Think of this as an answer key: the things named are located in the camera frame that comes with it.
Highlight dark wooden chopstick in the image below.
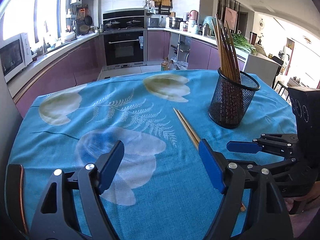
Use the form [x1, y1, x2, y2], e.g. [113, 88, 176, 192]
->
[226, 26, 241, 84]

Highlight teal kitchen appliance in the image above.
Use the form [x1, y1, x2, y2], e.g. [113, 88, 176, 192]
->
[202, 16, 216, 37]

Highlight kitchen window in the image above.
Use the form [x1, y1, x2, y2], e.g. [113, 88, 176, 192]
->
[1, 0, 66, 47]

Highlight person's right hand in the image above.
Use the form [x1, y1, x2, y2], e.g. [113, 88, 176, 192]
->
[284, 181, 319, 239]

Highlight black mesh utensil cup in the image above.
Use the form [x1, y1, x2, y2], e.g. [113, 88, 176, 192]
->
[208, 69, 260, 129]

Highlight blue floral tablecloth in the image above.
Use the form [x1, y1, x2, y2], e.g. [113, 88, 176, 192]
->
[9, 70, 296, 239]

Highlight green leafy vegetables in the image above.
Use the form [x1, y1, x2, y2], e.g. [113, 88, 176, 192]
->
[232, 34, 257, 55]

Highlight pink lower cabinets right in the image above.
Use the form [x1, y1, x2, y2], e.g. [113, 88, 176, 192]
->
[147, 29, 246, 71]

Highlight pink cabinets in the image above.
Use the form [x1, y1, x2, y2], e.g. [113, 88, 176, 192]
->
[13, 36, 105, 117]
[147, 29, 246, 71]

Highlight cooking oil bottle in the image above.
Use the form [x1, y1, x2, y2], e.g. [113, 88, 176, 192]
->
[161, 57, 176, 71]

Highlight pink lower cabinets left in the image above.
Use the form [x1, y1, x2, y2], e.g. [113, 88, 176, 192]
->
[13, 36, 105, 117]

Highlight pink electric kettle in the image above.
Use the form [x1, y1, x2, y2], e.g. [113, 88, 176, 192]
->
[189, 10, 199, 22]

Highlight steel cooking pot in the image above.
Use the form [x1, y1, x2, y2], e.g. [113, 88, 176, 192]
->
[169, 17, 183, 29]

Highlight white microwave oven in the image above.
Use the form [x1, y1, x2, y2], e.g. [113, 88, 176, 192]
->
[0, 33, 32, 83]

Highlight black built-in oven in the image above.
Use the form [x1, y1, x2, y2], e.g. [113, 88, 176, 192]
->
[103, 29, 147, 70]

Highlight black range hood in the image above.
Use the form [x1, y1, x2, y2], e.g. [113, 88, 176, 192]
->
[103, 8, 147, 32]

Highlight black camera box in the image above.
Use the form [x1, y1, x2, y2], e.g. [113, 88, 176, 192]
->
[287, 86, 320, 160]

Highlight pink wall picture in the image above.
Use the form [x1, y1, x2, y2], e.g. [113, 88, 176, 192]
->
[224, 7, 238, 31]

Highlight wall spice rack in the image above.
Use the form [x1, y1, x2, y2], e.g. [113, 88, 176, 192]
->
[143, 0, 173, 16]

